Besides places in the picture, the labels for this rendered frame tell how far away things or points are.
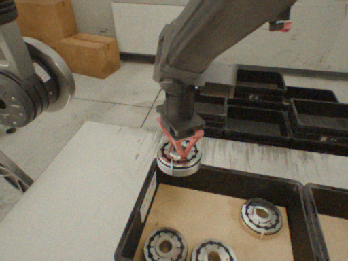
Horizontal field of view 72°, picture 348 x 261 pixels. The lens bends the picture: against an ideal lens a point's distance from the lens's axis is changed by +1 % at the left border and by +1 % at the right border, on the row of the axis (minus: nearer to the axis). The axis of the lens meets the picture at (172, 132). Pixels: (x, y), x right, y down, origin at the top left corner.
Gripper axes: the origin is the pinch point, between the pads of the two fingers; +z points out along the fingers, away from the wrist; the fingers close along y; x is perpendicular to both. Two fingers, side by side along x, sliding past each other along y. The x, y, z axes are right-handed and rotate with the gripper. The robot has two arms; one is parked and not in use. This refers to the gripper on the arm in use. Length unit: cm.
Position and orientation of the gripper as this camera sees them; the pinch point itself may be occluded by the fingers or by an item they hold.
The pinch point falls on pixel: (179, 147)
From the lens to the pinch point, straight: 54.2
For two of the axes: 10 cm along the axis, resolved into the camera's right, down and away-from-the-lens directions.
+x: -9.0, 2.6, -3.4
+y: -4.3, -5.5, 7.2
